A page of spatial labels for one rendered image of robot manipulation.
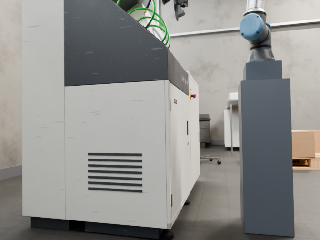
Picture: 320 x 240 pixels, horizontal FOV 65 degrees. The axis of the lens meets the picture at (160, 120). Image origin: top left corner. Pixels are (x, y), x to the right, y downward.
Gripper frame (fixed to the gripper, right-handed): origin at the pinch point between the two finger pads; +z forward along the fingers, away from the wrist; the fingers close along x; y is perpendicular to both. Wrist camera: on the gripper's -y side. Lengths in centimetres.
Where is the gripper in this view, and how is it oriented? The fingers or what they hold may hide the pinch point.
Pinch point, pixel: (176, 19)
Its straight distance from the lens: 171.3
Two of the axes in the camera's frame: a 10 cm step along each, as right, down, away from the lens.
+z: 0.2, 10.0, -0.2
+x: 2.5, 0.2, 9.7
